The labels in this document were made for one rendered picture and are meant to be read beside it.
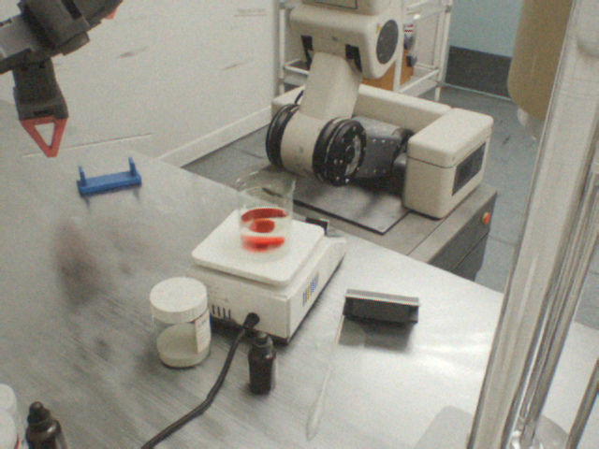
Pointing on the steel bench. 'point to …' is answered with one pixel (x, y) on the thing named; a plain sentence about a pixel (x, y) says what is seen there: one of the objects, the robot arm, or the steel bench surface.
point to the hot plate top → (226, 250)
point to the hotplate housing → (270, 293)
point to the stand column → (543, 229)
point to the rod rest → (108, 180)
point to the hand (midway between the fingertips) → (51, 151)
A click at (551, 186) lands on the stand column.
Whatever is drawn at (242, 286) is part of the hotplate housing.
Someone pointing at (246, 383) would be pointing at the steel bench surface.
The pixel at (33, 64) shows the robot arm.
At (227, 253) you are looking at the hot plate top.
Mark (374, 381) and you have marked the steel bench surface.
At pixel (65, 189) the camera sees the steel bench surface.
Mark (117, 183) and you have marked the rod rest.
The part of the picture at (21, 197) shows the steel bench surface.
